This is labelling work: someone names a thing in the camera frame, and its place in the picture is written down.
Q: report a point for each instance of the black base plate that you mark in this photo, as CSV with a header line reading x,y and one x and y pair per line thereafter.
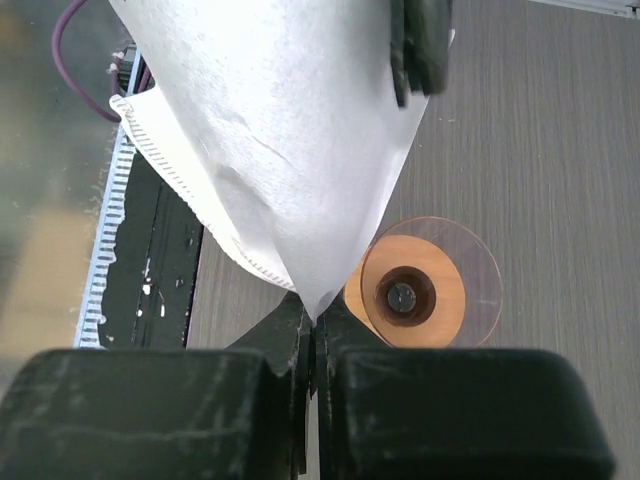
x,y
150,286

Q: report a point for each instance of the white paper sheet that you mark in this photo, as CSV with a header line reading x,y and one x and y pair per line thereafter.
x,y
277,123

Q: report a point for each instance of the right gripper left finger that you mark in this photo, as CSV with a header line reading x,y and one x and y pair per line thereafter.
x,y
233,413

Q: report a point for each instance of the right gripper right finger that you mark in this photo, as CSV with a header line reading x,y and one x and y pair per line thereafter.
x,y
394,413

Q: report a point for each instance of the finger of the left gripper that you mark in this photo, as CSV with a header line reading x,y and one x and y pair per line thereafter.
x,y
420,38

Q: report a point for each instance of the white slotted cable duct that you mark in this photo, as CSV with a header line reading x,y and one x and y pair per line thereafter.
x,y
112,214

